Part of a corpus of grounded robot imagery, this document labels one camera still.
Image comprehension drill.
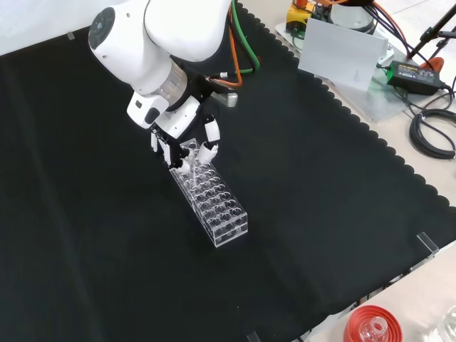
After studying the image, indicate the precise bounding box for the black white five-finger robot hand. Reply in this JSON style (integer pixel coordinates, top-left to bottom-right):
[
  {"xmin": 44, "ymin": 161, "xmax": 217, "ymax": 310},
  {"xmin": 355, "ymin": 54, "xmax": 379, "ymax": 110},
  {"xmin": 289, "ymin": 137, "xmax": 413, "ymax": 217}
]
[{"xmin": 149, "ymin": 95, "xmax": 222, "ymax": 174}]

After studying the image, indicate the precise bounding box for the clear glass test tube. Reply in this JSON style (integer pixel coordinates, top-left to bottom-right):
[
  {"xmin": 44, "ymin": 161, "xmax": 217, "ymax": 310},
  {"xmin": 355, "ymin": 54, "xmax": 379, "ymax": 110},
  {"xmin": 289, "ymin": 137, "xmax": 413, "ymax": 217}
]
[{"xmin": 187, "ymin": 153, "xmax": 198, "ymax": 188}]

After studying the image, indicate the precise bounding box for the clear acrylic test tube rack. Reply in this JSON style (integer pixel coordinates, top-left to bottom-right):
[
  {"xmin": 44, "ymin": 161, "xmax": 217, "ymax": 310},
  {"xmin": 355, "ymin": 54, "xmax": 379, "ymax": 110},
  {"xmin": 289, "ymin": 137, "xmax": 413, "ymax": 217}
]
[{"xmin": 169, "ymin": 138, "xmax": 248, "ymax": 247}]

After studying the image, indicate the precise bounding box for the black bench cloth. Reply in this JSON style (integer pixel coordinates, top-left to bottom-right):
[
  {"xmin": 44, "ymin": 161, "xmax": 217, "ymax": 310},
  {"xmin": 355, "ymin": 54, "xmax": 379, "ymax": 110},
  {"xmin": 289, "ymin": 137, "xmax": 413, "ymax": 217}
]
[{"xmin": 0, "ymin": 0, "xmax": 456, "ymax": 342}]

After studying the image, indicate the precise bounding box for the yellow stop button box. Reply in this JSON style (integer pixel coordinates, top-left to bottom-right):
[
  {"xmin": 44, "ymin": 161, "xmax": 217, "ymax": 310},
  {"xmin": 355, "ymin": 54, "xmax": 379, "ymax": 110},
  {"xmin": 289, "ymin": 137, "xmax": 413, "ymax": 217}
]
[{"xmin": 286, "ymin": 0, "xmax": 316, "ymax": 33}]

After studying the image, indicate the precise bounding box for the pale white board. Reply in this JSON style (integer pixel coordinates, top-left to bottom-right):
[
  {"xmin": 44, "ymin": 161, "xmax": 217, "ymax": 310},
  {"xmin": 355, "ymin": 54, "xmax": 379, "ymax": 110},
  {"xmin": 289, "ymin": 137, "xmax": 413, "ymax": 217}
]
[{"xmin": 297, "ymin": 17, "xmax": 389, "ymax": 92}]

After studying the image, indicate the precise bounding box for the black power adapter green label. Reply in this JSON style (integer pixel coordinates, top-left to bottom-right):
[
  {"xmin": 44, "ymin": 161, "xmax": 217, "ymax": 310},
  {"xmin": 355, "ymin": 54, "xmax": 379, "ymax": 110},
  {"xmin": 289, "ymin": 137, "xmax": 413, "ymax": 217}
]
[{"xmin": 386, "ymin": 60, "xmax": 447, "ymax": 96}]

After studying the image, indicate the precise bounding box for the black tripod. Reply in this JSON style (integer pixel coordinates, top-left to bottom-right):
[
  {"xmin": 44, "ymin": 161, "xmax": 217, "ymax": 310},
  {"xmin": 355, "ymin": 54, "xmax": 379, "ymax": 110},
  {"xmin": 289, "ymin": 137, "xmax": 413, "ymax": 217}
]
[{"xmin": 405, "ymin": 2, "xmax": 456, "ymax": 60}]

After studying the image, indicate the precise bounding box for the orange clamp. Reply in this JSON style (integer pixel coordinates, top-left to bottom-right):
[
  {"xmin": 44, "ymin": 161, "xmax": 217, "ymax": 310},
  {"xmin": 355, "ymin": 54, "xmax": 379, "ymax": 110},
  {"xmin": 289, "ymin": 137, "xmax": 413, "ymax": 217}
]
[{"xmin": 420, "ymin": 56, "xmax": 445, "ymax": 73}]

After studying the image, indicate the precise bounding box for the red ribbed funnel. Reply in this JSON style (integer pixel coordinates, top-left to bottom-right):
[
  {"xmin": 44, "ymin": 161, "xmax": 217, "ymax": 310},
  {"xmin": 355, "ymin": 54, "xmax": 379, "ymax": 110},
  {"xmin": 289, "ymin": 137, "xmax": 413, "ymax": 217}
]
[{"xmin": 342, "ymin": 304, "xmax": 404, "ymax": 342}]

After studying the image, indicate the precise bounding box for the small clear glass bottle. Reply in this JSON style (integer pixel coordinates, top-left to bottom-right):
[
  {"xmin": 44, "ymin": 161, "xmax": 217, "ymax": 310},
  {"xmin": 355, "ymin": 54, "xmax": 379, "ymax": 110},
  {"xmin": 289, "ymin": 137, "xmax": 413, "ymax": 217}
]
[{"xmin": 361, "ymin": 316, "xmax": 389, "ymax": 342}]

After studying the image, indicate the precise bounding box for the clear glassware piece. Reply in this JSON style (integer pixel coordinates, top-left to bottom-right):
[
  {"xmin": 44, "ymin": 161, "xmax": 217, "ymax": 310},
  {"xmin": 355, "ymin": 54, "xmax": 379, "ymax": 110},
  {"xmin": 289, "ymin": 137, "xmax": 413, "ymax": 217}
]
[{"xmin": 437, "ymin": 308, "xmax": 456, "ymax": 342}]

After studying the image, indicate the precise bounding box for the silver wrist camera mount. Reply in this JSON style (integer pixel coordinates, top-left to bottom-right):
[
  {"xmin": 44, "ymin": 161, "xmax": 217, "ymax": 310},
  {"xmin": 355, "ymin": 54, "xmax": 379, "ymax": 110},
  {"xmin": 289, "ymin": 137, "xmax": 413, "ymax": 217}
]
[{"xmin": 212, "ymin": 91, "xmax": 239, "ymax": 108}]

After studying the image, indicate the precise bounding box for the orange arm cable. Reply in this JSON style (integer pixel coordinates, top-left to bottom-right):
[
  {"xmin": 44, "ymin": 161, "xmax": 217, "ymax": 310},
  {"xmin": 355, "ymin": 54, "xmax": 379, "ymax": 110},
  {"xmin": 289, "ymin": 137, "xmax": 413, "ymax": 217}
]
[{"xmin": 208, "ymin": 19, "xmax": 245, "ymax": 89}]

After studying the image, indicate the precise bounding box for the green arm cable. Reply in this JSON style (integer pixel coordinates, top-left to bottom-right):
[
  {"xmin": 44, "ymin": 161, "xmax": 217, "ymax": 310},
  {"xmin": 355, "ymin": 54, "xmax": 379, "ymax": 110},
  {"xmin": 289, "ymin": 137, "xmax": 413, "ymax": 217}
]
[{"xmin": 219, "ymin": 0, "xmax": 261, "ymax": 78}]

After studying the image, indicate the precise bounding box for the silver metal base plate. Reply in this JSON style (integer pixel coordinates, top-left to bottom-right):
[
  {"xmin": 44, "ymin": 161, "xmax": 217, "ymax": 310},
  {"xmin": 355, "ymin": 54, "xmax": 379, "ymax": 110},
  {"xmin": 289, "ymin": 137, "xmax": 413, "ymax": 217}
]
[{"xmin": 274, "ymin": 21, "xmax": 430, "ymax": 125}]

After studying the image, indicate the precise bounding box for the dark base cable bundle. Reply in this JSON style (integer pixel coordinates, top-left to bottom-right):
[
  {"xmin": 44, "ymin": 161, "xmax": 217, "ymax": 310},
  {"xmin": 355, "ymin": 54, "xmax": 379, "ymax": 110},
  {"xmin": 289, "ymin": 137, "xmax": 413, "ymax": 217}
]
[{"xmin": 366, "ymin": 2, "xmax": 414, "ymax": 55}]

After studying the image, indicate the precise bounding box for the coiled black cable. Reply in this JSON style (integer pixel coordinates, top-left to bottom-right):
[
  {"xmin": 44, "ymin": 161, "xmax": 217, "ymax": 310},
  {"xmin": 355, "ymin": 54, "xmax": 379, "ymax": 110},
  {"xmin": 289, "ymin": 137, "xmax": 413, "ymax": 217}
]
[{"xmin": 408, "ymin": 109, "xmax": 456, "ymax": 160}]

